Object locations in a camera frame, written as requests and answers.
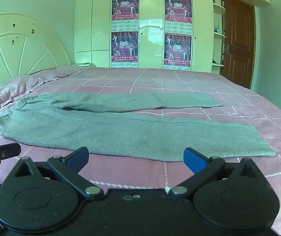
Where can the pink pillow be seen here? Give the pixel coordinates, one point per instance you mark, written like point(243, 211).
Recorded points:
point(10, 89)

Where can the brown wooden door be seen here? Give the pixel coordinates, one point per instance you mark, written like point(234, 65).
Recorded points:
point(237, 41)

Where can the cream wooden headboard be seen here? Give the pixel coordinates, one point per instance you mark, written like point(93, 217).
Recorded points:
point(12, 51)

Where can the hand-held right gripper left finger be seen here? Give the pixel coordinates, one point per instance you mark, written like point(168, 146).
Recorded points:
point(77, 159)

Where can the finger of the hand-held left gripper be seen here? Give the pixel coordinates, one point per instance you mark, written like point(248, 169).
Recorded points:
point(6, 151)

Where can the pink checkered bed sheet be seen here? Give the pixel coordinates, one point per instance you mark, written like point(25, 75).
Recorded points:
point(184, 83)

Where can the pale flat book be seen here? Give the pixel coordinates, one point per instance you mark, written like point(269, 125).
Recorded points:
point(85, 64)

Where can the cream corner shelf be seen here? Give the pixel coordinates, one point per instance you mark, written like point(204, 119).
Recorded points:
point(218, 35)

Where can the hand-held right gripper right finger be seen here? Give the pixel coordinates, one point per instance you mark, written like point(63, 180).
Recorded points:
point(194, 159)

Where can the teal bottle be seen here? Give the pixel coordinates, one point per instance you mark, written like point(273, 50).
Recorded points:
point(218, 28)

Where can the grey pants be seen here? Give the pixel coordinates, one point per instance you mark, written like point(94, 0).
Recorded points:
point(120, 132)

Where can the red calendar wall poster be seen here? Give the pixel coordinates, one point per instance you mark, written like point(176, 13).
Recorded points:
point(178, 7)
point(125, 6)
point(177, 51)
point(125, 49)

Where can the cream glossy wardrobe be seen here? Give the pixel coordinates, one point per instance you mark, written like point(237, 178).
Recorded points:
point(150, 29)

